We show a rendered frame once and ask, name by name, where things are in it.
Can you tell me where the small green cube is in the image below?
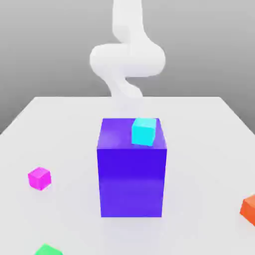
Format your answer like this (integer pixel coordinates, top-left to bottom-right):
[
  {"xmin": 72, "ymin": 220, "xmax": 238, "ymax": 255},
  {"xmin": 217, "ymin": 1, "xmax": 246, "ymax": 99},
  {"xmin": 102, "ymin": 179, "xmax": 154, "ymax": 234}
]
[{"xmin": 34, "ymin": 243, "xmax": 64, "ymax": 255}]

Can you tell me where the small magenta cube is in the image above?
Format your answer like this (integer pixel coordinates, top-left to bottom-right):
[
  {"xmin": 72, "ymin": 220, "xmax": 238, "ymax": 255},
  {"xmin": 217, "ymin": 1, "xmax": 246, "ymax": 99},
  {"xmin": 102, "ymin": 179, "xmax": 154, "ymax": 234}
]
[{"xmin": 27, "ymin": 166, "xmax": 52, "ymax": 191}]

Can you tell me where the large blue box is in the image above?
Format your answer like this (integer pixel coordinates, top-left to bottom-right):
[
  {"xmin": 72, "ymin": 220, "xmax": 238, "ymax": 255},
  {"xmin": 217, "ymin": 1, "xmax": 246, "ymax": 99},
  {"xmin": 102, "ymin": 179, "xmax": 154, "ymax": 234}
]
[{"xmin": 97, "ymin": 118, "xmax": 167, "ymax": 218}]

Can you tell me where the small cyan cube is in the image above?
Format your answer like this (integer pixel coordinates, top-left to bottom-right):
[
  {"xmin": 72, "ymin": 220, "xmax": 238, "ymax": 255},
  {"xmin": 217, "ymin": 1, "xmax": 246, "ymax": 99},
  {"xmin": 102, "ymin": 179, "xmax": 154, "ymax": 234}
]
[{"xmin": 131, "ymin": 118, "xmax": 157, "ymax": 147}]

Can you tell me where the small orange cube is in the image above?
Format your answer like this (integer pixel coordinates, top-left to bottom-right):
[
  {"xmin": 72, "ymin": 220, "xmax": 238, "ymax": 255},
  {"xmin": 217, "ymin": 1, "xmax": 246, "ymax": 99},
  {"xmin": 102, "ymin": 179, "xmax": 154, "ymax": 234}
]
[{"xmin": 239, "ymin": 194, "xmax": 255, "ymax": 227}]

